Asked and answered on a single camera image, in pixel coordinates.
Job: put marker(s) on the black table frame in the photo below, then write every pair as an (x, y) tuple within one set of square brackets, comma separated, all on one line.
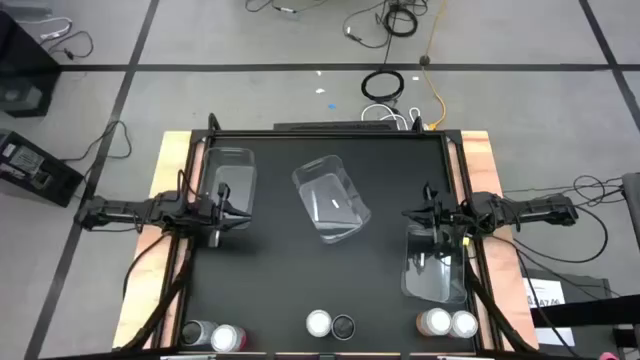
[(325, 134)]

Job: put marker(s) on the white paper label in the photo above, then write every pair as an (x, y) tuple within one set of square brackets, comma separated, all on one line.
[(555, 336), (545, 292)]

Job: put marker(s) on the black round floor plug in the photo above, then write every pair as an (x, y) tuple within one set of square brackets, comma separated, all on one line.
[(424, 60)]

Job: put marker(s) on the clear plastic bin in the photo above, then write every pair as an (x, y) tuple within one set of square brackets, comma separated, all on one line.
[(330, 197), (235, 170), (435, 275)]

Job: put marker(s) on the light wooden base board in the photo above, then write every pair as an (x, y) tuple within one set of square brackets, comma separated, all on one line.
[(165, 160)]

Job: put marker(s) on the pink object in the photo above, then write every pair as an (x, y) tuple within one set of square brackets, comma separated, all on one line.
[(607, 356)]

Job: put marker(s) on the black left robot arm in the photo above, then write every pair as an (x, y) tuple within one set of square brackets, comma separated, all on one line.
[(125, 216)]

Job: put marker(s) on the grey power adapter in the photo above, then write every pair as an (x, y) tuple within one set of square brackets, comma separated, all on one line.
[(289, 12)]

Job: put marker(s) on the black box with dial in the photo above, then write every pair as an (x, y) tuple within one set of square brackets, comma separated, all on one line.
[(22, 97)]

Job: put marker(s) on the black case with labels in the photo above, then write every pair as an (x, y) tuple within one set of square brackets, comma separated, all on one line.
[(585, 285)]

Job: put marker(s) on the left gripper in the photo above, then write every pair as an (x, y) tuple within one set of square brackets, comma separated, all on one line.
[(207, 220)]

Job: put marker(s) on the black computer box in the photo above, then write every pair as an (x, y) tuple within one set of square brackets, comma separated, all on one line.
[(35, 167)]

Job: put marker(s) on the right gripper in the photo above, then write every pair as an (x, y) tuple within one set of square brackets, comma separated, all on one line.
[(445, 215)]

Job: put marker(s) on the grey post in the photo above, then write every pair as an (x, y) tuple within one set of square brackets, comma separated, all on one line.
[(634, 210)]

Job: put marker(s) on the black cabinet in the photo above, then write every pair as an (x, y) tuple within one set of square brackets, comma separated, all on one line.
[(25, 45)]

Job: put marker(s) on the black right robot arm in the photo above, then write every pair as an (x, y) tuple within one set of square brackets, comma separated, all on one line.
[(540, 212)]

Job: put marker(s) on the black perforated box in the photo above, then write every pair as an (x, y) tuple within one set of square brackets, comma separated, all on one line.
[(332, 126)]

